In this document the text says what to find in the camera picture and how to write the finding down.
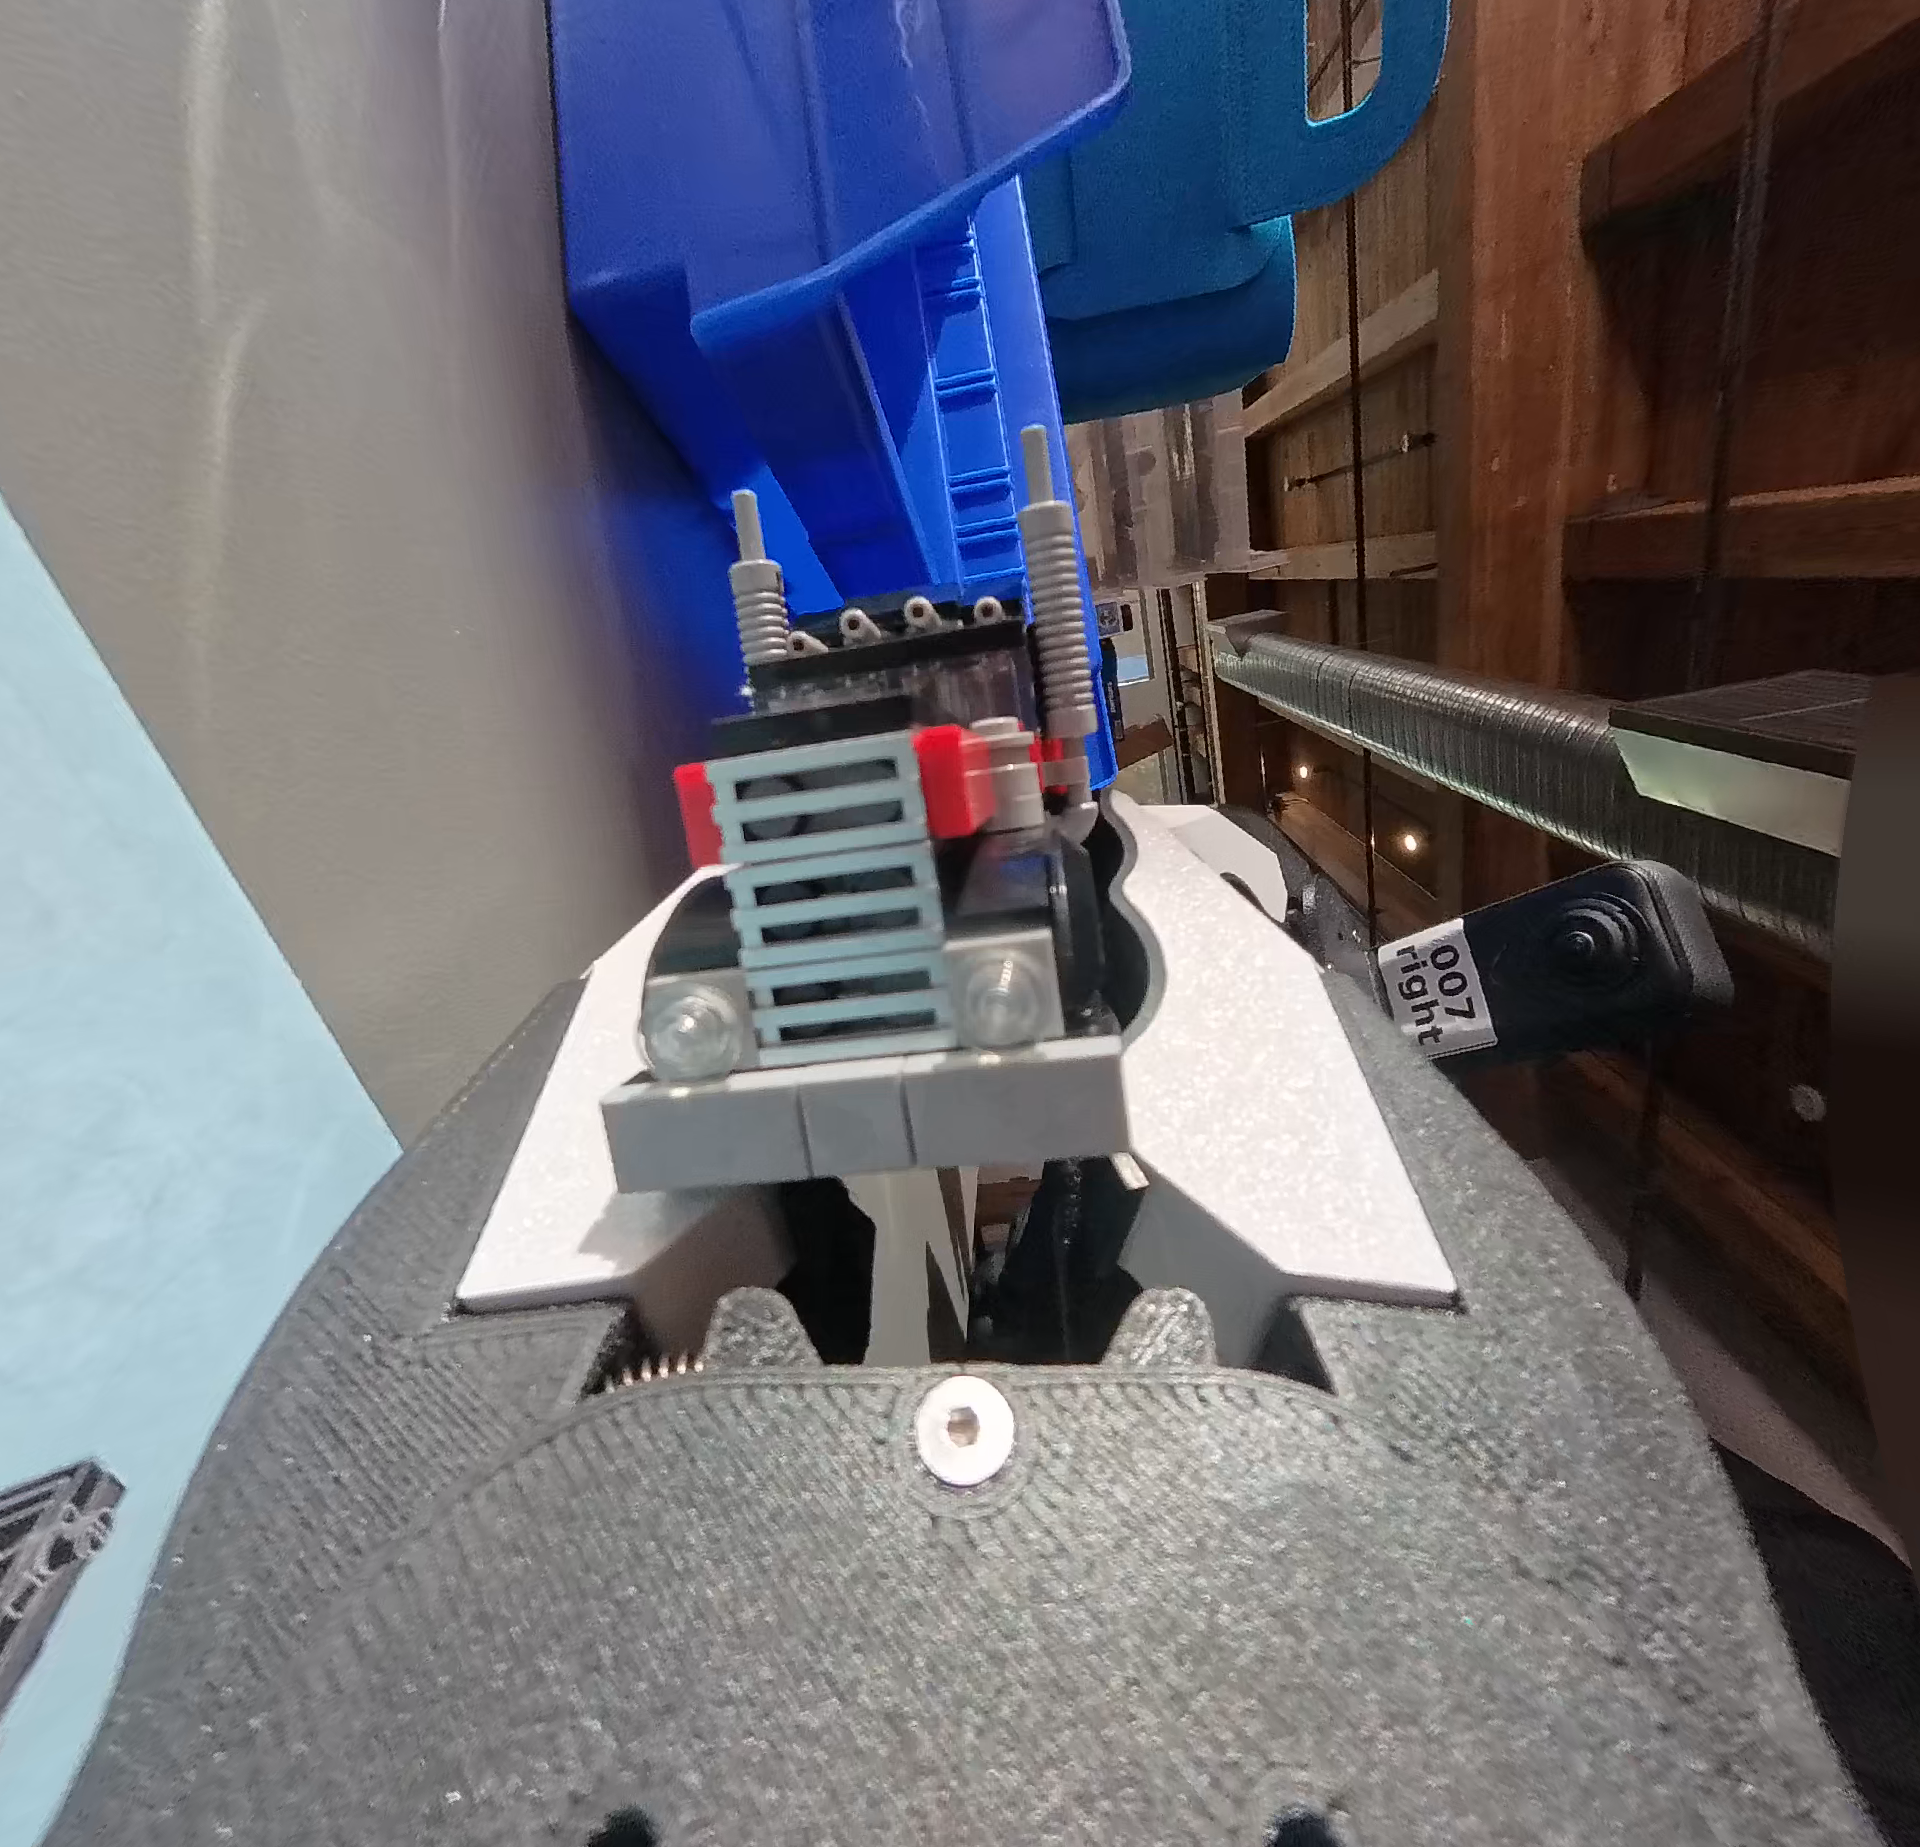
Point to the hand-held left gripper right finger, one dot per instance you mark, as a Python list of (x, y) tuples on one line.
[(1276, 1129)]

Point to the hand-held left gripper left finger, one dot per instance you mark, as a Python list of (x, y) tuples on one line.
[(540, 1159)]

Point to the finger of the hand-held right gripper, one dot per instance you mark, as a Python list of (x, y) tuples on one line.
[(1236, 858)]

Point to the toy brick truck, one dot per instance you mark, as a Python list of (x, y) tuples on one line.
[(841, 888)]

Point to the blue plastic bin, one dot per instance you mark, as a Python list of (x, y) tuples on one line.
[(991, 378), (781, 108)]

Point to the clear plastic storage box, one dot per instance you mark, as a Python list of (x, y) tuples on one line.
[(1171, 499)]

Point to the light blue instruction booklet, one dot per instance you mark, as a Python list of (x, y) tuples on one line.
[(150, 1054)]

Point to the wooden shelf unit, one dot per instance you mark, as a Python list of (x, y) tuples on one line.
[(1516, 378)]

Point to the teal felt bag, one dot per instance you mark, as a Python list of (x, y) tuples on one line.
[(1171, 78)]

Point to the flexible metal duct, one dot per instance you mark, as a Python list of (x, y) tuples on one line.
[(1426, 739)]

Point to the dark blurred post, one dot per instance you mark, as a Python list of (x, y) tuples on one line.
[(1883, 1129)]

